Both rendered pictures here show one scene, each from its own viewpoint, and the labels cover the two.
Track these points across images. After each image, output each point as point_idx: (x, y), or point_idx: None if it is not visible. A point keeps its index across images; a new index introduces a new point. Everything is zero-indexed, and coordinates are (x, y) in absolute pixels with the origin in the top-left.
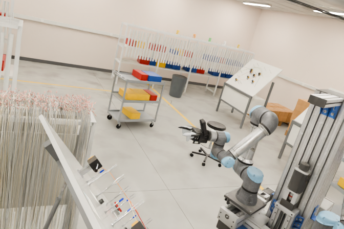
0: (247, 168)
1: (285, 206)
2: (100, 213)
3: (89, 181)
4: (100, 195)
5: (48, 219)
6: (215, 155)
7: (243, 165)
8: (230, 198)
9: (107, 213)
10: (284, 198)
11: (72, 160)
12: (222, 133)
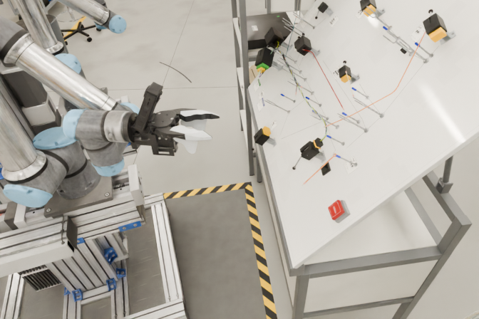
0: (57, 146)
1: (60, 122)
2: None
3: (422, 98)
4: (390, 133)
5: None
6: (125, 147)
7: (48, 160)
8: (110, 186)
9: (388, 63)
10: (54, 117)
11: (468, 63)
12: (91, 110)
